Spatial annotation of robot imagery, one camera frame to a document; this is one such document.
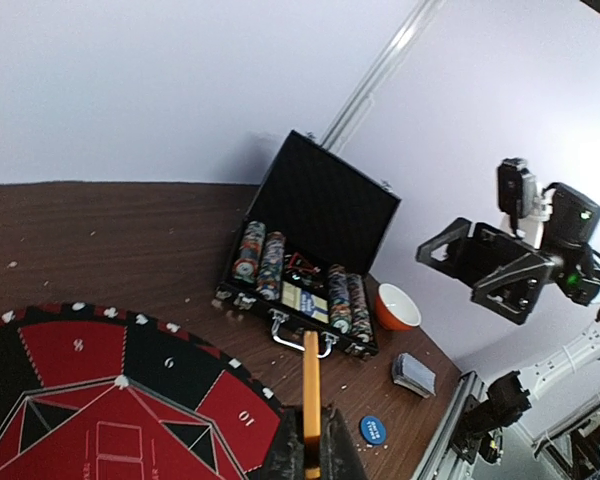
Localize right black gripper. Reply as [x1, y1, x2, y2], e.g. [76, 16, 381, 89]
[416, 183, 600, 325]

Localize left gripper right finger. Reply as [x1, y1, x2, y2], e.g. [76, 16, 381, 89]
[320, 405, 368, 480]

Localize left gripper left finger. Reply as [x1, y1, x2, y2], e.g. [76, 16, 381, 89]
[260, 407, 305, 480]

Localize blue small blind button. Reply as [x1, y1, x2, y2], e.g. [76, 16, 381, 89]
[359, 415, 387, 446]

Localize orange big blind button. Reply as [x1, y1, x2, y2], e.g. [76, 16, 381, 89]
[303, 331, 321, 479]

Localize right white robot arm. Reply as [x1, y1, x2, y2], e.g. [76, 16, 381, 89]
[416, 180, 600, 462]

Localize orange white bowl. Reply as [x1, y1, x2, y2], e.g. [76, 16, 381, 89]
[375, 283, 422, 331]

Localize front right chip row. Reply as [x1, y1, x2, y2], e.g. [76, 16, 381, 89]
[347, 273, 373, 343]

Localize chip row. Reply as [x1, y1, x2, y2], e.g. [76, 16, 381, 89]
[327, 264, 352, 334]
[347, 273, 373, 343]
[232, 221, 266, 284]
[256, 231, 286, 300]

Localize boxed card decks in case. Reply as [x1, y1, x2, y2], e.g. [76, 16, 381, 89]
[281, 282, 329, 324]

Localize back right chip row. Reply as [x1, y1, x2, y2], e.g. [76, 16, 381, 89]
[327, 264, 352, 334]

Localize front left chip row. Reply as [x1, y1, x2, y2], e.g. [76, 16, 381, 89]
[256, 231, 286, 300]

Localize back left chip row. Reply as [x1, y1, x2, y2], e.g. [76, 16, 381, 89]
[232, 221, 266, 284]

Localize black poker chip case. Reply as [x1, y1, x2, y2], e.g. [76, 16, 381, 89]
[215, 131, 401, 358]

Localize round red black poker mat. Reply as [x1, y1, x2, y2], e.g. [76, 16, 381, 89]
[0, 302, 283, 479]

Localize front aluminium rail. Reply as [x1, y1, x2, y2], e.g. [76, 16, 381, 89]
[411, 371, 486, 480]

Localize right aluminium frame post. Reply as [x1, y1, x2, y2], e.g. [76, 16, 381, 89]
[320, 0, 446, 154]

